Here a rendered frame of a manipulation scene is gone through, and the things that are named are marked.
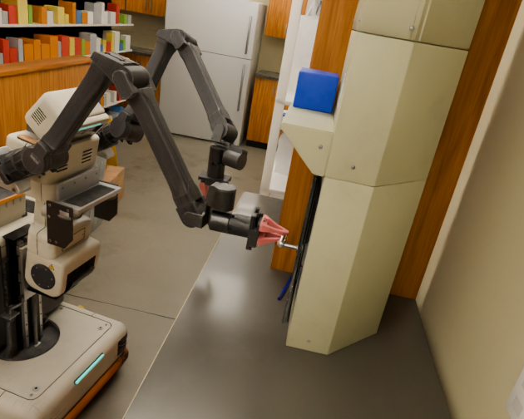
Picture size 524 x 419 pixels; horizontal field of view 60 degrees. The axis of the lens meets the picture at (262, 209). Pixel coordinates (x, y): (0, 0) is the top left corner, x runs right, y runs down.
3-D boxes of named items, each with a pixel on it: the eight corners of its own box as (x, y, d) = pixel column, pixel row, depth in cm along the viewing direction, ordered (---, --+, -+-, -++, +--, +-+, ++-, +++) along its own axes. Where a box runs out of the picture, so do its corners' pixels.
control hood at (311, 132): (326, 141, 128) (333, 106, 124) (323, 177, 99) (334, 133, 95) (286, 134, 129) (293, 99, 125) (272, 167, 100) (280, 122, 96)
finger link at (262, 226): (289, 229, 113) (252, 222, 114) (284, 254, 116) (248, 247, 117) (291, 219, 119) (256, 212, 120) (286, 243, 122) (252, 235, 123)
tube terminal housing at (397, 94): (371, 298, 145) (449, 46, 115) (381, 367, 116) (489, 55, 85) (294, 281, 147) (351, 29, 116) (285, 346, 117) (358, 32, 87)
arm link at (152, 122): (131, 74, 120) (106, 76, 110) (148, 65, 118) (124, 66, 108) (200, 219, 127) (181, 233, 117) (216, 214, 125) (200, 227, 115)
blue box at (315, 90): (331, 107, 123) (338, 73, 119) (331, 114, 114) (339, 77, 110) (295, 101, 124) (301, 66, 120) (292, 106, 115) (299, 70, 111)
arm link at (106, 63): (120, 38, 117) (95, 36, 108) (156, 76, 118) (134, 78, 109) (43, 153, 137) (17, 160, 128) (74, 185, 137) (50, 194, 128)
